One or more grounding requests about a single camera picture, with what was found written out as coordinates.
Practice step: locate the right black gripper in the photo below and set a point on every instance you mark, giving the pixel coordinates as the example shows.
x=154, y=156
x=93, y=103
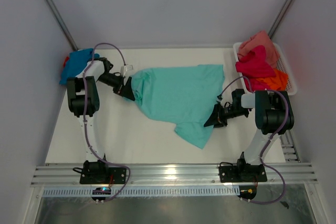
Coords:
x=216, y=118

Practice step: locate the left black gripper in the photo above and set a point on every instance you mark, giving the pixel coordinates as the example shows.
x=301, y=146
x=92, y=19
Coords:
x=127, y=91

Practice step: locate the teal t shirt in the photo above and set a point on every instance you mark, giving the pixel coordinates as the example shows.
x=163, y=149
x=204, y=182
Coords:
x=184, y=96

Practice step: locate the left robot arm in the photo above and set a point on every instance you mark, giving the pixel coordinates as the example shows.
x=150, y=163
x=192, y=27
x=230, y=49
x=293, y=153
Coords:
x=84, y=103

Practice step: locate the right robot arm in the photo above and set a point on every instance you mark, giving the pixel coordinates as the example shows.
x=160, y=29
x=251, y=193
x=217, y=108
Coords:
x=273, y=117

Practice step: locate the blue folded t shirt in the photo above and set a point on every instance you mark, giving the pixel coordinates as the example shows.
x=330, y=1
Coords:
x=79, y=61

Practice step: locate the magenta t shirt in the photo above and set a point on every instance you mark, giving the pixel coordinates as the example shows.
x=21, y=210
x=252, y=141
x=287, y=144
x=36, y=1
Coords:
x=255, y=69

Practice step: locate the red folded t shirt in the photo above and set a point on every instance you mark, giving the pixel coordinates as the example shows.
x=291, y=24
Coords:
x=65, y=61

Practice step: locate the orange t shirt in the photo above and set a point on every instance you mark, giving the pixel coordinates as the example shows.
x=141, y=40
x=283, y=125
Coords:
x=278, y=82

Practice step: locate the right black controller board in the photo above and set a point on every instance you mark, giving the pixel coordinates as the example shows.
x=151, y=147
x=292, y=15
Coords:
x=247, y=192

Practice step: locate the black controller board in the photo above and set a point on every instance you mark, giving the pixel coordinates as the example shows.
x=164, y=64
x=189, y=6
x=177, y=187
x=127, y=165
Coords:
x=247, y=192
x=101, y=193

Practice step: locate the salmon pink t shirt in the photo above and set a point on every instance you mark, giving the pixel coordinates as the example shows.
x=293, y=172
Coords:
x=260, y=39

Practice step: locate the left black controller board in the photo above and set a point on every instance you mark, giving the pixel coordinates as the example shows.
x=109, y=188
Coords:
x=101, y=193

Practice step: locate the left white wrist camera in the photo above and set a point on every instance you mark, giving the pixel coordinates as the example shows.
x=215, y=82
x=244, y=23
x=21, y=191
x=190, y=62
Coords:
x=125, y=69

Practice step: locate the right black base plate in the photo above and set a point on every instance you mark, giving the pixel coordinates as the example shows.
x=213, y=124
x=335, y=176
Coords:
x=242, y=173

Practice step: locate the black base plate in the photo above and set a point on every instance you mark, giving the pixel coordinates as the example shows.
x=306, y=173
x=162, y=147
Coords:
x=110, y=175
x=242, y=173

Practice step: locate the white slotted cable duct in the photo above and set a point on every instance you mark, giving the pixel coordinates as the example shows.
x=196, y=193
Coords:
x=143, y=191

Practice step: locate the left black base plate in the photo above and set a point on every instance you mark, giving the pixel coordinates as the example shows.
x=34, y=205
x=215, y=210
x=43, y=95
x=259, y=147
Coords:
x=110, y=175

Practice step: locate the aluminium front rail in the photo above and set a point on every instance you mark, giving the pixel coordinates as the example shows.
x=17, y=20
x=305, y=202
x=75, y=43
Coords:
x=176, y=174

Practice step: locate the right corner frame post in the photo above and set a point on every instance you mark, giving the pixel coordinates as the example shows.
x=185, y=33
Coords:
x=280, y=17

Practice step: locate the corner frame post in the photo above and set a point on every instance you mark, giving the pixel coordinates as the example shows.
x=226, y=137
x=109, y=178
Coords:
x=61, y=23
x=280, y=17

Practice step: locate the left corner frame post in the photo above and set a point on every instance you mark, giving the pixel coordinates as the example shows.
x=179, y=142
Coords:
x=61, y=23

